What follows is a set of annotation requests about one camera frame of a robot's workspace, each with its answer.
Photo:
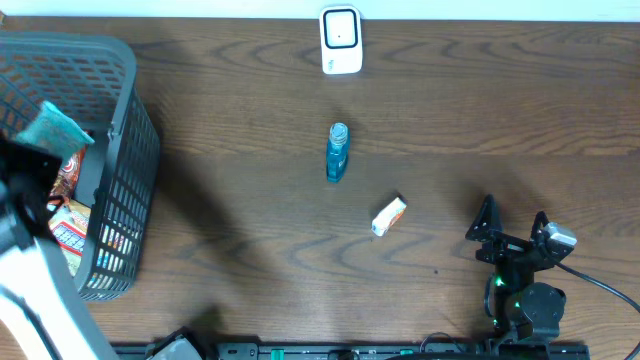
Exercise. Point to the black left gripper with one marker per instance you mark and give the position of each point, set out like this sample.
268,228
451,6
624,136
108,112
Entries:
39,160

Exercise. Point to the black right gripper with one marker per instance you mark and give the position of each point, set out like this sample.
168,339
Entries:
505,246

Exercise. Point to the brown Top chocolate bar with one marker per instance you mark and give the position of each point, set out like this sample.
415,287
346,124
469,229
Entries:
68,175

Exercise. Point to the light blue wet wipes pack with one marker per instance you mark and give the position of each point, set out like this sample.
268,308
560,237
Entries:
55,133

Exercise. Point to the small orange white tissue pack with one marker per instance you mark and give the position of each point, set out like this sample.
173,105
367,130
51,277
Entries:
388,216

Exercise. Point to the blue mouthwash bottle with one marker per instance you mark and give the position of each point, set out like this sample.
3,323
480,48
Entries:
337,152

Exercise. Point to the yellow chips snack bag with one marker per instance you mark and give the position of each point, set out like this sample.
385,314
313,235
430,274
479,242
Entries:
69,224

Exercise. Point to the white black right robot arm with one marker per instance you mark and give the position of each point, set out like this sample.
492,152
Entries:
524,310

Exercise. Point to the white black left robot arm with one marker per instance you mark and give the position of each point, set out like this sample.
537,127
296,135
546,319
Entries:
40,304

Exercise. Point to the white barcode scanner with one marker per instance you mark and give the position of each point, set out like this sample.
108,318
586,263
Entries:
341,40

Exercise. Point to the grey plastic mesh basket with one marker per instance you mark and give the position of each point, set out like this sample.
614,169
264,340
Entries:
91,79

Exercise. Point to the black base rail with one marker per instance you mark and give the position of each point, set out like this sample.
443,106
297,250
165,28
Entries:
253,351

